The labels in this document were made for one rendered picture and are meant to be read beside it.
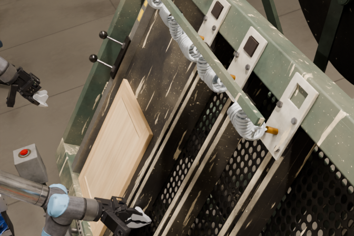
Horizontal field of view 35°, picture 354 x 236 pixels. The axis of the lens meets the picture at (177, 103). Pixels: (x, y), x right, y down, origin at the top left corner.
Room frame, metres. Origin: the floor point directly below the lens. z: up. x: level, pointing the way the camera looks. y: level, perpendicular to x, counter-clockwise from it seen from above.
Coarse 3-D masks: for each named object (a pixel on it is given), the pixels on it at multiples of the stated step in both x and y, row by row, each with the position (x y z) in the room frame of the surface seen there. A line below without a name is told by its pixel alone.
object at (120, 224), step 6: (108, 210) 1.37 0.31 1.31; (102, 216) 1.36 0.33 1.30; (108, 216) 1.35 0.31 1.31; (114, 216) 1.35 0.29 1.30; (102, 222) 1.35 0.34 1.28; (108, 222) 1.34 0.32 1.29; (114, 222) 1.33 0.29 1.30; (120, 222) 1.32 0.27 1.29; (108, 228) 1.33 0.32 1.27; (114, 228) 1.32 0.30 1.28; (120, 228) 1.30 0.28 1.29; (126, 228) 1.30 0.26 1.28; (120, 234) 1.29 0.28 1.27; (126, 234) 1.28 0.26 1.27
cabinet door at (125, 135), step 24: (120, 96) 2.06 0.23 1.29; (120, 120) 1.96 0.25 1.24; (144, 120) 1.79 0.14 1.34; (96, 144) 2.05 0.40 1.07; (120, 144) 1.86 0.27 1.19; (144, 144) 1.68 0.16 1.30; (96, 168) 1.94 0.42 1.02; (120, 168) 1.76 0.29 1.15; (96, 192) 1.84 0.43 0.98; (120, 192) 1.66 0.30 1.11
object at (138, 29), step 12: (144, 12) 2.19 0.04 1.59; (144, 24) 2.19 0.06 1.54; (132, 36) 2.19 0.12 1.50; (132, 48) 2.17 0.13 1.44; (120, 72) 2.16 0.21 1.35; (108, 84) 2.19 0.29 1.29; (120, 84) 2.16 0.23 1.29; (108, 96) 2.15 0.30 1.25; (108, 108) 2.14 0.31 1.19; (96, 120) 2.13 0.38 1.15; (96, 132) 2.13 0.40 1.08; (84, 144) 2.12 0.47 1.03; (84, 156) 2.11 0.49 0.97; (72, 168) 2.12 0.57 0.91
